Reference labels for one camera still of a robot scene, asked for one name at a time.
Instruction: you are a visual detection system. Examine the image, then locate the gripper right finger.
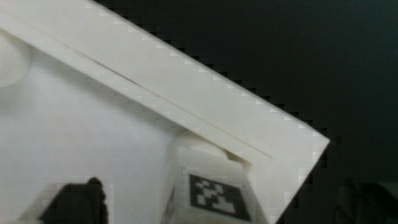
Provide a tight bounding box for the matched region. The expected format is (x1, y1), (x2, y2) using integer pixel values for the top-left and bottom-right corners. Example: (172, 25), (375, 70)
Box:
(332, 180), (398, 224)

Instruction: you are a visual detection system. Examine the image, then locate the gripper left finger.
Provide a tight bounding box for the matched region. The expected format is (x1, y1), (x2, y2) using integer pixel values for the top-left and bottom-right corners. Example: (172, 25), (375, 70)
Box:
(19, 177), (108, 224)

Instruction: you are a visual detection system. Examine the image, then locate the white square table top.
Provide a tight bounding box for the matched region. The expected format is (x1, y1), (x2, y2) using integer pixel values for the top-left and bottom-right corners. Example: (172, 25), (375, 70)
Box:
(0, 0), (328, 224)

